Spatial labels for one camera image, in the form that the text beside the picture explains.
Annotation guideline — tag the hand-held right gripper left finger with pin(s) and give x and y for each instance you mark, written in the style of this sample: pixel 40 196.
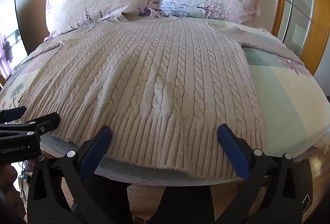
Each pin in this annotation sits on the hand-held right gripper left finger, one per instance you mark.
pixel 96 149

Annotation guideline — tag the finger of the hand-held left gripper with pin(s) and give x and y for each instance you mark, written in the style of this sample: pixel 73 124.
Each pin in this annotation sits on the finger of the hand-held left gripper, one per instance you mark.
pixel 14 112
pixel 47 122

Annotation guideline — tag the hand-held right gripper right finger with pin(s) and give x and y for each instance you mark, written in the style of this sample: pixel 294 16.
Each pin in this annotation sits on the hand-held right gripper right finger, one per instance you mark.
pixel 232 149

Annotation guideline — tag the person's left hand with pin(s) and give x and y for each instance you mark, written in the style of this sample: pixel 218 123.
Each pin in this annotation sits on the person's left hand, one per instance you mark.
pixel 7 185

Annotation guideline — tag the wooden framed glass door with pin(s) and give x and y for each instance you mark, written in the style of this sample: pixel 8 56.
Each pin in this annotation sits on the wooden framed glass door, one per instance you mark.
pixel 299 2

